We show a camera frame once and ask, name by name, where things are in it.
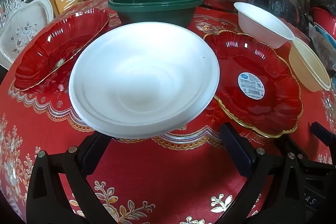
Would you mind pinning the red plate with sticker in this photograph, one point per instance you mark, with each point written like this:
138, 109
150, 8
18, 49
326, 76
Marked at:
262, 108

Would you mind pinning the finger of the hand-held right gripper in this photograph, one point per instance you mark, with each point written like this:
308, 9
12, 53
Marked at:
286, 144
321, 132

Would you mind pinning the red floral tablecloth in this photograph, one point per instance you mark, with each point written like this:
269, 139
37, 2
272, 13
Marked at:
162, 174

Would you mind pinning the large white bowl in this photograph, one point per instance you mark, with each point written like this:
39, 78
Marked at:
144, 77

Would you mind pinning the red plastic basin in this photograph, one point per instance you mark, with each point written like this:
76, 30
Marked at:
324, 19

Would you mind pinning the dark green bowl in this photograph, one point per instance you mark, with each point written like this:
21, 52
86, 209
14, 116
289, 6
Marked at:
157, 14

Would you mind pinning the white ornate chair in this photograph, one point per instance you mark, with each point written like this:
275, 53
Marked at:
23, 29

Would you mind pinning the red scalloped plate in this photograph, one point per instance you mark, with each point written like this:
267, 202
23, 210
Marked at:
52, 56

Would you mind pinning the black plastic bag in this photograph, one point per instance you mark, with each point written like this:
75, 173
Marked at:
283, 8

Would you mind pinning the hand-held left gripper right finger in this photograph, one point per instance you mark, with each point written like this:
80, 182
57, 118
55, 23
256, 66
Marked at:
236, 150

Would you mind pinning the small white bowl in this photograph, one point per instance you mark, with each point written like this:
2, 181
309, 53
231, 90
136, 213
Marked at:
257, 22

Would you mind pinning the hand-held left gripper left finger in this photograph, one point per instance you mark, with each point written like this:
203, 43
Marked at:
90, 158

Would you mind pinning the cream plastic bowl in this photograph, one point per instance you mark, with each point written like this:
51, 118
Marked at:
307, 69

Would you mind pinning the brown cardboard box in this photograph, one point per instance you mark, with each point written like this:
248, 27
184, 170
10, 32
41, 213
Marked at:
68, 2

